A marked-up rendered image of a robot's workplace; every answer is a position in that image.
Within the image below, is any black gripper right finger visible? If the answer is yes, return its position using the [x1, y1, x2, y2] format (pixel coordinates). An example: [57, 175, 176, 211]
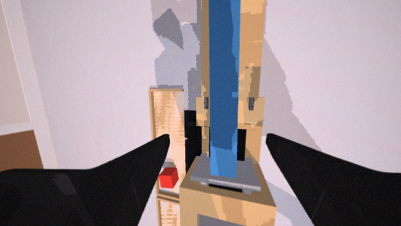
[265, 133, 401, 226]

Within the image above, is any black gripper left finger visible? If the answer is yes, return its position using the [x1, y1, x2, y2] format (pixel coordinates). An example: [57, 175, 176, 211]
[0, 133, 170, 226]

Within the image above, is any red cube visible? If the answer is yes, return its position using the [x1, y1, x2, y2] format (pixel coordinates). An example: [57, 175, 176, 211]
[159, 168, 179, 189]

